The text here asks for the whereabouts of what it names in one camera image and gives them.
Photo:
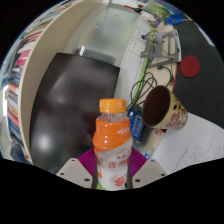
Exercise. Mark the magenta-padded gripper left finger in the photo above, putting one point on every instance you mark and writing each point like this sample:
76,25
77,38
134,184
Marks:
75,171

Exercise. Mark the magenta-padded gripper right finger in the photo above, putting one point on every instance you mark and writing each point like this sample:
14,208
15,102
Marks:
150,171

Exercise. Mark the orange-capped drink bottle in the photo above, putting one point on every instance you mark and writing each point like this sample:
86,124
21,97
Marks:
111,143

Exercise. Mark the small blue box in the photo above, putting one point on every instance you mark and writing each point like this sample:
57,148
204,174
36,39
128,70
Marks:
136,125

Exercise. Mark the white printed paper sheet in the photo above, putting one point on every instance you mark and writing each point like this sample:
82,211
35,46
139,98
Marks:
193,146

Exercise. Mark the patterned beige mug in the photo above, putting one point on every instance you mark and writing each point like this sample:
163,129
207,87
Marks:
175,116

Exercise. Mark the black computer monitor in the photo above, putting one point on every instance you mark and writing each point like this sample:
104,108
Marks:
73,110

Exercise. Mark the cream shelf with books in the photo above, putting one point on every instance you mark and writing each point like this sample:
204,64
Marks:
20,83

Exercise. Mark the flat round red coaster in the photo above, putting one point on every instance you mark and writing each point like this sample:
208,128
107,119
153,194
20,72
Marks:
190,66

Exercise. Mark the grey metal laptop stand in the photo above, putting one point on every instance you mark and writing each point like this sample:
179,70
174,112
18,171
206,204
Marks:
166,50

